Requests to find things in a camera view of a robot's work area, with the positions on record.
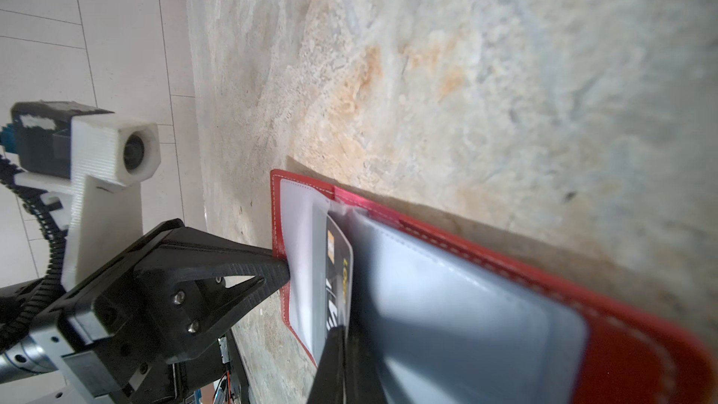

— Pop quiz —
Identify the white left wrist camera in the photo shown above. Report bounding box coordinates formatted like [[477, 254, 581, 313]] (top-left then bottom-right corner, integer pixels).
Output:
[[1, 101, 161, 291]]

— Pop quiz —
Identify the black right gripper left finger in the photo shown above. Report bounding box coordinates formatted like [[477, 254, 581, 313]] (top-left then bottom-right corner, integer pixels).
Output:
[[307, 325, 345, 404]]

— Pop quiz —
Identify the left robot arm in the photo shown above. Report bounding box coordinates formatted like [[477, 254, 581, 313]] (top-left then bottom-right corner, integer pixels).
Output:
[[1, 219, 290, 403]]

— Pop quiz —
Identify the black vip credit card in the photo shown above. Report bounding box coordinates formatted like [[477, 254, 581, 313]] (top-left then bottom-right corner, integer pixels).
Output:
[[325, 215, 353, 330]]

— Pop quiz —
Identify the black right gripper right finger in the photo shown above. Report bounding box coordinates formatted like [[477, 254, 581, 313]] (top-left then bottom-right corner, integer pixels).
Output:
[[344, 323, 387, 404]]

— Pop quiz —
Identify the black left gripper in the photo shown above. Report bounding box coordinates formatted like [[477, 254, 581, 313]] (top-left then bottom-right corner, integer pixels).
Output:
[[29, 219, 290, 403]]

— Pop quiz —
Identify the red leather card holder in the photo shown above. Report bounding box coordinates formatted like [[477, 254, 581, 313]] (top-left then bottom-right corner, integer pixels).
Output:
[[270, 169, 717, 403]]

